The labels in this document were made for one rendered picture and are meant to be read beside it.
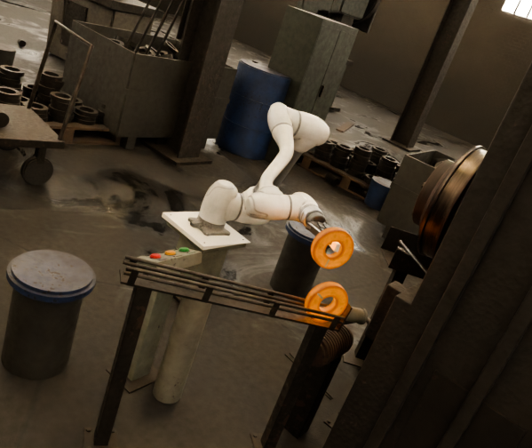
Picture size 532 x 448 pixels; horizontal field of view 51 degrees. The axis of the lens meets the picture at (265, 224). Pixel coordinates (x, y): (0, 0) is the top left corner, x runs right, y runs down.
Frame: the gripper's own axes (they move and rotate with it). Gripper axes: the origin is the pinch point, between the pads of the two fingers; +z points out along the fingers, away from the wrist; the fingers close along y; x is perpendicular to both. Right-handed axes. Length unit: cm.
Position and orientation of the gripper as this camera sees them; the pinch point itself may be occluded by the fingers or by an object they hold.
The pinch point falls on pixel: (333, 244)
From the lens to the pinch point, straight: 203.9
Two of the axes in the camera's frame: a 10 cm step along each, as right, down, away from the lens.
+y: -9.2, -1.7, -3.7
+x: 3.0, -8.9, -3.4
